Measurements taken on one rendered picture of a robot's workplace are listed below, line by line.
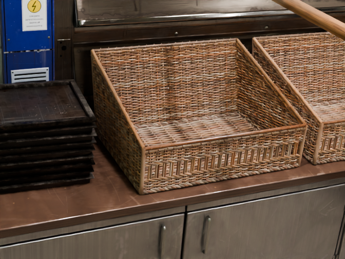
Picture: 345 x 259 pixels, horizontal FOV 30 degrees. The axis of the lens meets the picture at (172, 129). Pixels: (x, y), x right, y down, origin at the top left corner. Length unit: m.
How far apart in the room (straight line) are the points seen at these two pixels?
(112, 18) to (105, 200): 0.63
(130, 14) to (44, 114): 0.50
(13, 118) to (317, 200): 0.99
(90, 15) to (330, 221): 1.04
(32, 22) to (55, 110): 0.32
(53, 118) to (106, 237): 0.36
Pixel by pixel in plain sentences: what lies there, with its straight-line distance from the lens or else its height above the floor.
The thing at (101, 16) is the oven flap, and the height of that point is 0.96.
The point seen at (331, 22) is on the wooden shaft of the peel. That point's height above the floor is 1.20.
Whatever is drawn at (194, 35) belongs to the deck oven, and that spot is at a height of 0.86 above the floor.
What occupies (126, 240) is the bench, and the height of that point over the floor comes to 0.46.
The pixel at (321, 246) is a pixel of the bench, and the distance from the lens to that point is 2.28.
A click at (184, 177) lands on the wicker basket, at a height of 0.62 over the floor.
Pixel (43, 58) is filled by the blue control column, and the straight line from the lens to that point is 2.09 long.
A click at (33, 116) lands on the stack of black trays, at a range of 1.82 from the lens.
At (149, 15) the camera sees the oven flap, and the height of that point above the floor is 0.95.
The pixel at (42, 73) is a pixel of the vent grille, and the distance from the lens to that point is 2.10.
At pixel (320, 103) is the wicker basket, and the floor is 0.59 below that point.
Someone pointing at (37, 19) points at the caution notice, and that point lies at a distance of 2.04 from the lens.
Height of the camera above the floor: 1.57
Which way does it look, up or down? 27 degrees down
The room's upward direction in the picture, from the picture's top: 5 degrees clockwise
